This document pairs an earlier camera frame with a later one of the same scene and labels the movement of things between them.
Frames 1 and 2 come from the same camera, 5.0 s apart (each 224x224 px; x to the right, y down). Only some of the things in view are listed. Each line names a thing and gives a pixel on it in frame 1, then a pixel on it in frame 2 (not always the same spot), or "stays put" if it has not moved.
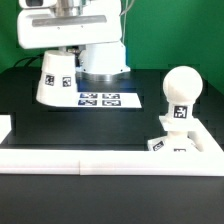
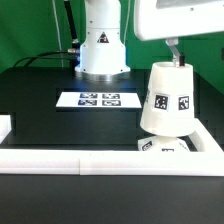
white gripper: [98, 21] → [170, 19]
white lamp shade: [57, 84] → [168, 104]
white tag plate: [108, 100] stays put
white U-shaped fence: [206, 163] stays put
